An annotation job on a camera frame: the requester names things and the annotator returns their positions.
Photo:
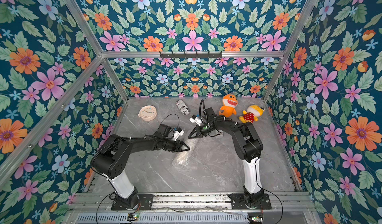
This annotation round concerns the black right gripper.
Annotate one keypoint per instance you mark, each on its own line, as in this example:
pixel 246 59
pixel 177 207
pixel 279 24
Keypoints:
pixel 201 130

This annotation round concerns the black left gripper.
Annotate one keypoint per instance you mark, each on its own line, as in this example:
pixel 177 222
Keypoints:
pixel 181 143

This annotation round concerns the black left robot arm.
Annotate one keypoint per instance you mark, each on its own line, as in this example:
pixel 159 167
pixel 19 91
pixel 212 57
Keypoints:
pixel 111 159

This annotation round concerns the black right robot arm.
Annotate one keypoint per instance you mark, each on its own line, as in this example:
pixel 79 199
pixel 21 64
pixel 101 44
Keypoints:
pixel 247 145

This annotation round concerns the silver toy car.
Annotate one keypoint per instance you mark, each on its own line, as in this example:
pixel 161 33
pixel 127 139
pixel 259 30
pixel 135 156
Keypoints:
pixel 183 107

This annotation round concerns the pink round alarm clock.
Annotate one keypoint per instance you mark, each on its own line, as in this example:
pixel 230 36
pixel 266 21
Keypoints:
pixel 148 113

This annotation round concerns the orange shark plush toy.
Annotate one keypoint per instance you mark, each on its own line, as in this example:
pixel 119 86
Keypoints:
pixel 230 103

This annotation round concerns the yellow shark plush toy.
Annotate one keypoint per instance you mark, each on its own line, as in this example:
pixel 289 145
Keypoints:
pixel 252 114

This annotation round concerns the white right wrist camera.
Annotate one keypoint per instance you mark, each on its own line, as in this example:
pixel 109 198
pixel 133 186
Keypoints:
pixel 196 120

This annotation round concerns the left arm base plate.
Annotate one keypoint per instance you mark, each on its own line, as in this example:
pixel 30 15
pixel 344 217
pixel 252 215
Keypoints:
pixel 143 202

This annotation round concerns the white vented cable duct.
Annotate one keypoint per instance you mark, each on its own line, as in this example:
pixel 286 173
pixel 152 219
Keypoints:
pixel 163 218

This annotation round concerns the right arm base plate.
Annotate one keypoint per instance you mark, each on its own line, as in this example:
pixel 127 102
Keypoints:
pixel 242 201

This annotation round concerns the black hook rail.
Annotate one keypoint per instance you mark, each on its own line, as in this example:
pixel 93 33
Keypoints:
pixel 186 55

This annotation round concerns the aluminium mounting rail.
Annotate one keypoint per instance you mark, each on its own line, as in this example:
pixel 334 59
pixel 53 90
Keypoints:
pixel 198 201

